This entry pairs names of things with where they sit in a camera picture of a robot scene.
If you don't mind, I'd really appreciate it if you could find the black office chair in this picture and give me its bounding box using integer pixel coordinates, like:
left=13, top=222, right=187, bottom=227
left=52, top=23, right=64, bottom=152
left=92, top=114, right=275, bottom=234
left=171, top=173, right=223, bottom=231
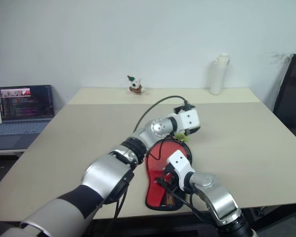
left=272, top=53, right=296, bottom=147

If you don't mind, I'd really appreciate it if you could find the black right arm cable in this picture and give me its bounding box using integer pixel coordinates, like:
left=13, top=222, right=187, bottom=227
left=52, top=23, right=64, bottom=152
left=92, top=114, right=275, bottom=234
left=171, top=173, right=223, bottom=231
left=162, top=184, right=219, bottom=224

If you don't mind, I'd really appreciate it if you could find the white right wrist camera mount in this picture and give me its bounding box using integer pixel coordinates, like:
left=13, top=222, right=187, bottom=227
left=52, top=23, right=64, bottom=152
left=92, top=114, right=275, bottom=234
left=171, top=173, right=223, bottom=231
left=167, top=150, right=196, bottom=180

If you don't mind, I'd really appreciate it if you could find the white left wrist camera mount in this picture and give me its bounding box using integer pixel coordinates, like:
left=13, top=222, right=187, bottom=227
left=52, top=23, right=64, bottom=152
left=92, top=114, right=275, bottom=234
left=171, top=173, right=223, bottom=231
left=174, top=105, right=201, bottom=132

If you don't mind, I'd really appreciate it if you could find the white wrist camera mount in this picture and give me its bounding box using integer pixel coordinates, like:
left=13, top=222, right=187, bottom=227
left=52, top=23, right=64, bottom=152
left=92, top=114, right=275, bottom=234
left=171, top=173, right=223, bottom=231
left=167, top=150, right=196, bottom=180
left=174, top=105, right=201, bottom=132

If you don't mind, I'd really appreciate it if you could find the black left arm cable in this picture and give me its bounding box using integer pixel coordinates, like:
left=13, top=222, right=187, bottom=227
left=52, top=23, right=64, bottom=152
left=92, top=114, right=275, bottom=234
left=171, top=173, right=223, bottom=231
left=112, top=171, right=135, bottom=220
left=132, top=95, right=189, bottom=133

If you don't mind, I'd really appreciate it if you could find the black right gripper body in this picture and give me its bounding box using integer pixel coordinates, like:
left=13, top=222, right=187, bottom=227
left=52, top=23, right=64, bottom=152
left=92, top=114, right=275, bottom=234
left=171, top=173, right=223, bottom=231
left=161, top=164, right=183, bottom=193

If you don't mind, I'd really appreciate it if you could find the small white dog figurine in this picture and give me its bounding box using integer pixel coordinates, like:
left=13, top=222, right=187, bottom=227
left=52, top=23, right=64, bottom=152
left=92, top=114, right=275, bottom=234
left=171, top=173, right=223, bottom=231
left=126, top=75, right=146, bottom=95

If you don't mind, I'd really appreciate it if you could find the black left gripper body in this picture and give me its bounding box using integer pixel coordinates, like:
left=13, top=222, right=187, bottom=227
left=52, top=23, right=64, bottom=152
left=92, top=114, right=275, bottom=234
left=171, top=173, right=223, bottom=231
left=186, top=124, right=202, bottom=136

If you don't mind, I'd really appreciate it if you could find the open grey laptop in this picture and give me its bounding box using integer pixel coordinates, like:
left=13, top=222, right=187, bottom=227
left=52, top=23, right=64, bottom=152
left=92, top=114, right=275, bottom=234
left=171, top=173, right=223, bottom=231
left=0, top=84, right=56, bottom=152

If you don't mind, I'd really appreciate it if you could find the green zipper pull charm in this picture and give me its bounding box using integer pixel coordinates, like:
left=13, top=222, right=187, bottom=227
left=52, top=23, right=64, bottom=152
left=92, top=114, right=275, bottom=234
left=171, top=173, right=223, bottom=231
left=174, top=132, right=191, bottom=143

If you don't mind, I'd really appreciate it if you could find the white side desk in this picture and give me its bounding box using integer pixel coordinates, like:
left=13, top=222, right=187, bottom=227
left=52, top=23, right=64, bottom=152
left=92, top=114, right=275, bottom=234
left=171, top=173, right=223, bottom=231
left=0, top=147, right=28, bottom=157

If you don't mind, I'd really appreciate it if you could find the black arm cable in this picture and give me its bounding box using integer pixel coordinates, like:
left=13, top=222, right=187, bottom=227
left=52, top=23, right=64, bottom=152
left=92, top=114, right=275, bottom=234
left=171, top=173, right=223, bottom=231
left=112, top=171, right=135, bottom=220
left=132, top=95, right=189, bottom=133
left=162, top=184, right=219, bottom=224

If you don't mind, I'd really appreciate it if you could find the white water bottle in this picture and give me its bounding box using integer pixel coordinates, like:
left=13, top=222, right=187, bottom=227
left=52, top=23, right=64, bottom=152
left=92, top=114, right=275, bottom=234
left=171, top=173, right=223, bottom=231
left=210, top=52, right=231, bottom=95

